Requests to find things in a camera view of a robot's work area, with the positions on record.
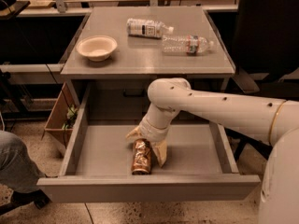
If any brown cardboard box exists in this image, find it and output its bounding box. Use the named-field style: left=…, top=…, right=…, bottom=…
left=45, top=83, right=74, bottom=147

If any person's leg in jeans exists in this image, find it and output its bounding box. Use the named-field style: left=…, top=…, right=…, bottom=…
left=0, top=131, right=45, bottom=193

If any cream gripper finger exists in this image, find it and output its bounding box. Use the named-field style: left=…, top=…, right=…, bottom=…
left=151, top=140, right=167, bottom=167
left=125, top=126, right=143, bottom=140

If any green item in box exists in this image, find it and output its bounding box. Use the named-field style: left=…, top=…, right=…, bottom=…
left=62, top=105, right=78, bottom=130

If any clear plastic water bottle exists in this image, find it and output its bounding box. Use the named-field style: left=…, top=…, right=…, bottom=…
left=162, top=35, right=214, bottom=56

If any black left drawer handle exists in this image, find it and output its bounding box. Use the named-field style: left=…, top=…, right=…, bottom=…
left=122, top=89, right=145, bottom=98

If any white labelled plastic bottle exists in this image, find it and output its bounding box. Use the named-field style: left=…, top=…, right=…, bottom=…
left=126, top=18, right=174, bottom=38

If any grey cabinet counter unit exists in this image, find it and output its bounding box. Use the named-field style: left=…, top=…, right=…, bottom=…
left=60, top=6, right=236, bottom=123

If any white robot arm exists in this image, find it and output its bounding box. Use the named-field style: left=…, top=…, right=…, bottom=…
left=127, top=77, right=299, bottom=224

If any black office chair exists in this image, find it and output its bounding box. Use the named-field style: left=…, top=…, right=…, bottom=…
left=221, top=0, right=299, bottom=161

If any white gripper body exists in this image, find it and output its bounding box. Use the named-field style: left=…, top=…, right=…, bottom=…
left=138, top=117, right=169, bottom=143

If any black shoe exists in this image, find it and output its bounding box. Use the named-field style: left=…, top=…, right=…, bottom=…
left=10, top=189, right=50, bottom=209

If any grey open top drawer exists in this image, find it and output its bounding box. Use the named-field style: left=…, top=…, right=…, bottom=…
left=38, top=83, right=260, bottom=203

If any white paper bowl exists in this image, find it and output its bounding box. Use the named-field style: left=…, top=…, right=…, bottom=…
left=76, top=35, right=118, bottom=62

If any crushed orange soda can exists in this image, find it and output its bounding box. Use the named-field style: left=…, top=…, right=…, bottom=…
left=131, top=139, right=151, bottom=175

